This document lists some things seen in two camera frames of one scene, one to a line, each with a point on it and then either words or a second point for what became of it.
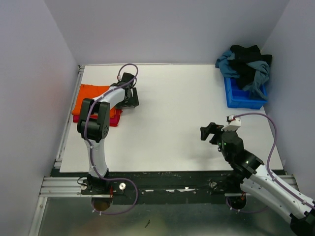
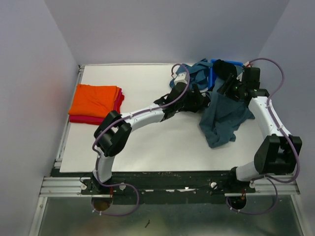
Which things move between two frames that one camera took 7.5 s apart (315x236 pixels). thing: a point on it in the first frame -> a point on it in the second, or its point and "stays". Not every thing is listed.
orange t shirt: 88,91 stays
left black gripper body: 130,98 -> 189,101
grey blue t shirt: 261,78 -> 223,116
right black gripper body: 216,129 -> 235,89
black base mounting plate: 164,187 stays
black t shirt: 242,56 -> 222,70
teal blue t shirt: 222,63 -> 198,74
